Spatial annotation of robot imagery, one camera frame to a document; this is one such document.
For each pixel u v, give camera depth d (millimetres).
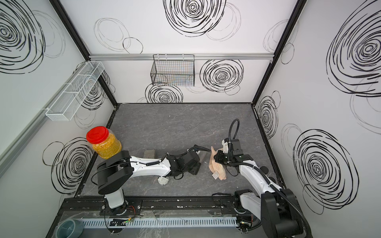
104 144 808
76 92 722
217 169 807
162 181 788
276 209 404
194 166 681
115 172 488
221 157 766
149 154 895
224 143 811
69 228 667
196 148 771
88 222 696
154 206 750
